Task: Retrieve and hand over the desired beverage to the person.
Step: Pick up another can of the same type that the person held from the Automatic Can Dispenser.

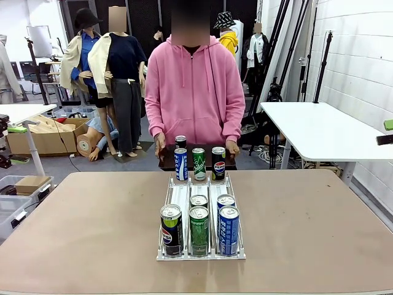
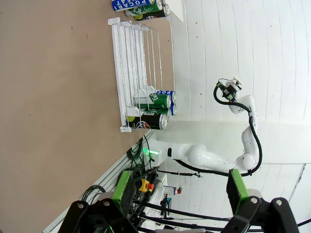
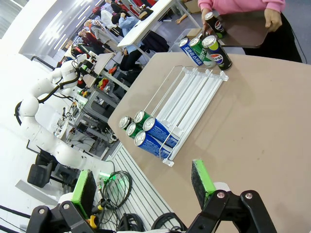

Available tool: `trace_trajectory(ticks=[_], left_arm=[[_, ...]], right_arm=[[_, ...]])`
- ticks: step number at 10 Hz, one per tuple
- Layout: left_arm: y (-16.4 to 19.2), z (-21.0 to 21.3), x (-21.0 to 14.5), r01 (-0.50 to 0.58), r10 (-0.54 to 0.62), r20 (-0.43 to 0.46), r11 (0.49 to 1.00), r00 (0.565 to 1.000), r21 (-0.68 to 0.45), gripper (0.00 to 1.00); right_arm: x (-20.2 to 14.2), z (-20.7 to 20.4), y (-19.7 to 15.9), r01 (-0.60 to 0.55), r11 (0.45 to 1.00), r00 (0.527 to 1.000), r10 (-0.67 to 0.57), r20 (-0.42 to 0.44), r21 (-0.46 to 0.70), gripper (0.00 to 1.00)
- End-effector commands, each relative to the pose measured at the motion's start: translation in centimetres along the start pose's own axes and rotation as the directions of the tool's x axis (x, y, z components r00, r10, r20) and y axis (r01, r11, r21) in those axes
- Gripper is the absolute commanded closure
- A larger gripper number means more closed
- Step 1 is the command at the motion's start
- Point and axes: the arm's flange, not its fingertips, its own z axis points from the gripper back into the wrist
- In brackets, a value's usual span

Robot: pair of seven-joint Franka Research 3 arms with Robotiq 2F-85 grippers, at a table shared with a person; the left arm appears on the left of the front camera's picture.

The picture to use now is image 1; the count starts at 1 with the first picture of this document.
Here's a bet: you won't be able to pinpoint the dark brown serving tray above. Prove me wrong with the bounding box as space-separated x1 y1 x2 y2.
158 143 238 170

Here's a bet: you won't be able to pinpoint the person's left forearm pink sleeve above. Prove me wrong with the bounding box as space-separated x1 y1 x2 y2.
221 104 246 144

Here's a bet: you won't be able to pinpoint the person's right forearm pink sleeve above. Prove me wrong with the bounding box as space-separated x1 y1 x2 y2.
144 104 168 138

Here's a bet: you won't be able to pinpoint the person in pink hoodie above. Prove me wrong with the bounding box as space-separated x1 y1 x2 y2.
144 0 246 171

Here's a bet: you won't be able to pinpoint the person's right hand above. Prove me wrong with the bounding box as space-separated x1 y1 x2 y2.
154 132 168 161

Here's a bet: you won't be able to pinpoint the person's left hand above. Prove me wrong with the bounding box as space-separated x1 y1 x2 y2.
225 140 241 158

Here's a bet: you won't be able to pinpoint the white height-adjustable desk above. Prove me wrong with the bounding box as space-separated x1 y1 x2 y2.
0 103 58 178

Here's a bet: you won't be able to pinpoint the clear bin with box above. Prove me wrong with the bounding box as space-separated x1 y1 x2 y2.
0 175 55 203

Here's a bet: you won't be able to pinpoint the large open cardboard box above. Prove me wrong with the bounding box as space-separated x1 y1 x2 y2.
6 114 90 156

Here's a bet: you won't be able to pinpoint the small flat cardboard box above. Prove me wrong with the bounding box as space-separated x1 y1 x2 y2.
14 175 52 194

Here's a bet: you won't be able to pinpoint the large clear plastic bin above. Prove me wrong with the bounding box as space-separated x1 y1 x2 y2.
0 195 33 240

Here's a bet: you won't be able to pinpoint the mannequin in grey hoodie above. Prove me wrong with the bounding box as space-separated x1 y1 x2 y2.
0 34 22 105

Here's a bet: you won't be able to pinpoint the large white side table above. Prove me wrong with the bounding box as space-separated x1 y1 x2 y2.
260 101 393 188

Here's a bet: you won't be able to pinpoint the mannequin torso in blue shirt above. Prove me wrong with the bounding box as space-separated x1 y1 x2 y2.
76 116 120 162

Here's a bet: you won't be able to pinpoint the black light stand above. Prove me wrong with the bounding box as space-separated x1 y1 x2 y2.
313 29 335 104

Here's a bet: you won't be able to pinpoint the white board on stand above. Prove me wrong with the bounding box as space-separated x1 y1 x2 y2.
26 25 53 58

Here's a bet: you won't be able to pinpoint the mannequin with black hat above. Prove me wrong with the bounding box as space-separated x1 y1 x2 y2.
60 7 104 108

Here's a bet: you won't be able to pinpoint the black leaning stand poles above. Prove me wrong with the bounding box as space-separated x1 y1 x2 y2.
247 0 311 117

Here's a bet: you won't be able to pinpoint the mannequin with navy top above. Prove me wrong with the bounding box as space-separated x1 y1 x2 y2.
88 6 150 157

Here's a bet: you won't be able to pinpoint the blue Pocari Sweat can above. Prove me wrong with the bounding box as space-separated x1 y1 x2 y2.
174 147 189 181
217 205 240 257
216 194 236 210

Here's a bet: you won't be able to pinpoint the white can dispenser rack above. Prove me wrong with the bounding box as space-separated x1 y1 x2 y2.
156 171 247 261

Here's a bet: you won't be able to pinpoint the mannequin in yellow hoodie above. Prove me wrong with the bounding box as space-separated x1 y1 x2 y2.
214 11 239 59

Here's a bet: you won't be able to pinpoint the green Chilsung cider can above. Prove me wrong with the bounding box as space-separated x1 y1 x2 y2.
192 147 207 181
190 194 209 210
189 205 211 258

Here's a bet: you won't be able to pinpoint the black camera on tripod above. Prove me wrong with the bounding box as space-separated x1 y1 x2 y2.
266 76 283 103

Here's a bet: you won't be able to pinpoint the white cable coil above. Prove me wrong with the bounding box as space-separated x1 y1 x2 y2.
257 144 277 163

